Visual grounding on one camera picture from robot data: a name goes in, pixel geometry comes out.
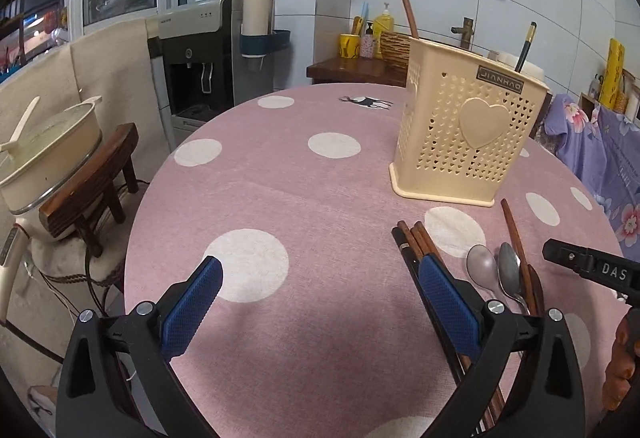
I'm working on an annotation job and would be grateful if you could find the dark wooden spoon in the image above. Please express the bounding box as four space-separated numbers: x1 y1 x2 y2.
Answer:
528 265 546 316

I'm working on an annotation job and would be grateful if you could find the cream electric pot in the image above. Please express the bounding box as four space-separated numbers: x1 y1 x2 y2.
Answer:
1 96 102 216

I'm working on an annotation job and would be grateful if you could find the shiny steel spoon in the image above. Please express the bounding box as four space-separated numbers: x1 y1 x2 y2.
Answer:
498 242 530 315

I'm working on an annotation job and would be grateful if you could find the dark wooden stool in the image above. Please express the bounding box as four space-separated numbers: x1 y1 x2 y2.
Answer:
39 123 139 257

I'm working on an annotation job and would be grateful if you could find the water dispenser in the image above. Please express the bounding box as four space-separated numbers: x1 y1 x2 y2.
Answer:
154 0 274 148

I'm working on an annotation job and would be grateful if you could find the purple floral cloth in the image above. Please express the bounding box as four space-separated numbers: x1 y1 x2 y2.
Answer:
544 94 639 261

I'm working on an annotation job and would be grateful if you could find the bronze faucet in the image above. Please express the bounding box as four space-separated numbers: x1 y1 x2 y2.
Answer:
450 17 474 50

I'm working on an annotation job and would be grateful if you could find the yellow roll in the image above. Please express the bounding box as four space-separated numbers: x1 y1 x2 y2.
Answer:
599 38 625 109

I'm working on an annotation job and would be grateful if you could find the wooden counter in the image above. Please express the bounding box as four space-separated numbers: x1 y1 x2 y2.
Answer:
306 57 407 87

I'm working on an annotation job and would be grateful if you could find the yellow cup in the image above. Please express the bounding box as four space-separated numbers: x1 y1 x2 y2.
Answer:
338 33 361 59

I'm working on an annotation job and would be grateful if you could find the pink polka dot tablecloth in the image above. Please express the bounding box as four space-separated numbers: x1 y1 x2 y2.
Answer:
124 82 637 438

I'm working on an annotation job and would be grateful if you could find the cream plastic utensil holder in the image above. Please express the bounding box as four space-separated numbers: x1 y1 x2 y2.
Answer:
390 39 549 207

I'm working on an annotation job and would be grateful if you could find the yellow soap bottle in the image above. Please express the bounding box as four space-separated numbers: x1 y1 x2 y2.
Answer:
372 3 395 59

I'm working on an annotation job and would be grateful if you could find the brown wooden chopstick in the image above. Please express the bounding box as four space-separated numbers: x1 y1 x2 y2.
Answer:
500 199 540 316
396 219 499 432
411 221 504 426
401 0 419 39

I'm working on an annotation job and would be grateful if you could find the woven basin sink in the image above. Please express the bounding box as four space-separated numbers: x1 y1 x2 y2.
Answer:
380 31 411 71

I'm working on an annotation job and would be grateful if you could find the black gold-tipped chopstick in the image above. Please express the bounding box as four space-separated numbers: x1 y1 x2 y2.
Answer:
514 21 537 73

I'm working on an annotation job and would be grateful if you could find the paper cup holder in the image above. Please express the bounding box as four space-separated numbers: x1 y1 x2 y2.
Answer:
240 0 291 59

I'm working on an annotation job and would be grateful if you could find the right hand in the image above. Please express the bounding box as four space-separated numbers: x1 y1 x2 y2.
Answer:
602 316 639 411

